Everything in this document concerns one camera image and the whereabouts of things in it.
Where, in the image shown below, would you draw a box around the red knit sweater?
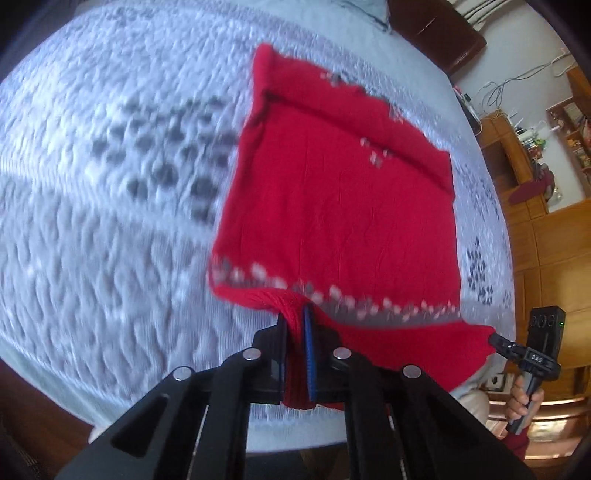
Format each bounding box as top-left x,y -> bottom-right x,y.
208,44 -> 492,409

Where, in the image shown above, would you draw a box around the right hand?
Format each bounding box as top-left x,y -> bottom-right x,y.
504,375 -> 545,428

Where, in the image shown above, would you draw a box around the wooden desk cabinet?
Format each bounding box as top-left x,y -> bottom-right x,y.
478,110 -> 590,465

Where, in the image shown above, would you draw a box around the dark red hanging cloth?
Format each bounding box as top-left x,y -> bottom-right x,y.
509,163 -> 556,205

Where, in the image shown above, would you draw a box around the items on desk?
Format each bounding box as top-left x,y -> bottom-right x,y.
507,109 -> 552,161

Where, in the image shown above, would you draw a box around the grey quilted bedspread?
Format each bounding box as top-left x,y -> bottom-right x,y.
1,1 -> 515,433

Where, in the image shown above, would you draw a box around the dark wooden headboard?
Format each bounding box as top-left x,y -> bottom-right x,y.
387,0 -> 487,76

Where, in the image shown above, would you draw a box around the light blue pillow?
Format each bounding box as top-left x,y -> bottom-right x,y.
335,0 -> 392,32

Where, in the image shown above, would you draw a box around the black tracking camera box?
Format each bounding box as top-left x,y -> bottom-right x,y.
526,305 -> 566,360

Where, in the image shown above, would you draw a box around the wooden wall shelf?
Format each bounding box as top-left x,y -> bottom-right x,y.
547,66 -> 591,198

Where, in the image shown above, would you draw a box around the wall cables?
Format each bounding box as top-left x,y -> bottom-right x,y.
479,45 -> 578,116

